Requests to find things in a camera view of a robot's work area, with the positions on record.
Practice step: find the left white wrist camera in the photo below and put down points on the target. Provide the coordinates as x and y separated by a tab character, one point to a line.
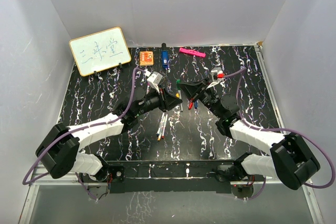
154	79

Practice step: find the white pen yellow tip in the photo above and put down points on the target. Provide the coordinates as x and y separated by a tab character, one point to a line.
161	128

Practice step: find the small whiteboard with wooden frame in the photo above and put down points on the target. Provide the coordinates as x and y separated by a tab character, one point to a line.
100	51

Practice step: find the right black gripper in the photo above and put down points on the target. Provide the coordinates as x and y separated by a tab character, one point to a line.
192	89

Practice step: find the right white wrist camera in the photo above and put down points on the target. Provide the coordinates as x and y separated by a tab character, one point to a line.
217	76

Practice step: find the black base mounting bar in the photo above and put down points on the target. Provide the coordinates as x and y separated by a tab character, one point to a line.
177	176

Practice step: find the white pen blue tip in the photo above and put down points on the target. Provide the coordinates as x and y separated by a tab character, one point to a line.
160	124

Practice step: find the orange mini notebook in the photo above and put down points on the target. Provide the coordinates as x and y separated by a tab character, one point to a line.
146	58

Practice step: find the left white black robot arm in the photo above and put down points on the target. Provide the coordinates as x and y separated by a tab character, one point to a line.
60	151

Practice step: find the green pen cap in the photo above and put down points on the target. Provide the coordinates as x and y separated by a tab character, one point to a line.
178	82

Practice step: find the pink plastic clip bar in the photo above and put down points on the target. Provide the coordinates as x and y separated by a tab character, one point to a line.
192	52

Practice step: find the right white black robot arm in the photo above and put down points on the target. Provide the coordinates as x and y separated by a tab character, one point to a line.
287	156

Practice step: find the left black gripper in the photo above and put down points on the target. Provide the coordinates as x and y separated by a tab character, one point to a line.
169	101

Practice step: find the white pen red tip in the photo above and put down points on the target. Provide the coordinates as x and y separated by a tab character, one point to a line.
164	126

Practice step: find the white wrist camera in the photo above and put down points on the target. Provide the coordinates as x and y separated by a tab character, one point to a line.
154	79
217	76

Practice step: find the red pen cap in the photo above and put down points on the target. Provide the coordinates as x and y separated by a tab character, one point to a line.
190	105

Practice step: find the aluminium frame rail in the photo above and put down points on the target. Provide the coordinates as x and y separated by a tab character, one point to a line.
65	200

